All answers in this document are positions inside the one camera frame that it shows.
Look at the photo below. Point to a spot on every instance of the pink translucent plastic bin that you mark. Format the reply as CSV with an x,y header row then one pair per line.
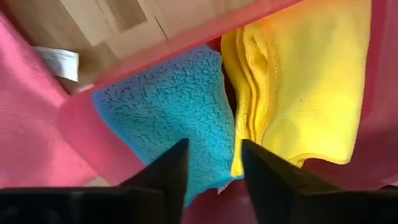
x,y
93,140

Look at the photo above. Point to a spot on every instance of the teal microfiber towel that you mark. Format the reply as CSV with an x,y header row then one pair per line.
x,y
171,109

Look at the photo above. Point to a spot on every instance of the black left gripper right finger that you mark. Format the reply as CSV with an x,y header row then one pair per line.
x,y
295,202

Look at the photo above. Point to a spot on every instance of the pink microfiber towel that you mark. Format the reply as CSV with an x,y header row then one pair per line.
x,y
28,124

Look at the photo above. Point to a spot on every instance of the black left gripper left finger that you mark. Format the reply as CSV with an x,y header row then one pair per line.
x,y
124,205

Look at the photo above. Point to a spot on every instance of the yellow microfiber towel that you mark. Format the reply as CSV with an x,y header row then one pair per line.
x,y
311,93

